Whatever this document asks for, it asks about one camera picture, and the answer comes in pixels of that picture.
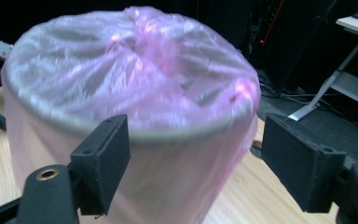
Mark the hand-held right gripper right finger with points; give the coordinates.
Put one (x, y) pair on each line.
(301, 168)

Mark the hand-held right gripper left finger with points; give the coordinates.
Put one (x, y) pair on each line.
(105, 161)

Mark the green plastic bucket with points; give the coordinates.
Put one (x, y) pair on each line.
(167, 135)

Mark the pink plastic bag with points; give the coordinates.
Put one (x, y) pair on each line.
(136, 68)

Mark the black equipment cabinet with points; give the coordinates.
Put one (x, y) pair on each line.
(292, 46)

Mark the white desk frame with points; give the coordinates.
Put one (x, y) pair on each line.
(351, 84)

